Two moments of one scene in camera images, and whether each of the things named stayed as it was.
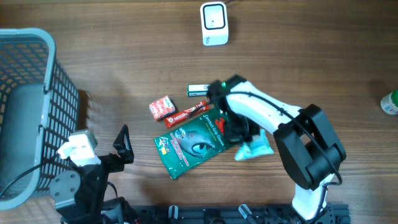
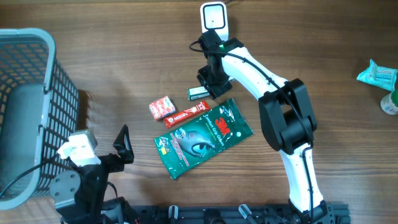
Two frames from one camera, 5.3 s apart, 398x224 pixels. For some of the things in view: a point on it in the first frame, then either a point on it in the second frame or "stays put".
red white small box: x=161 y=107 stays put
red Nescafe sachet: x=182 y=117 stays put
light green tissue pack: x=258 y=147 -> x=379 y=76
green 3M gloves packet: x=189 y=144 stays put
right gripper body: x=240 y=129 -> x=214 y=81
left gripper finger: x=123 y=145 stays put
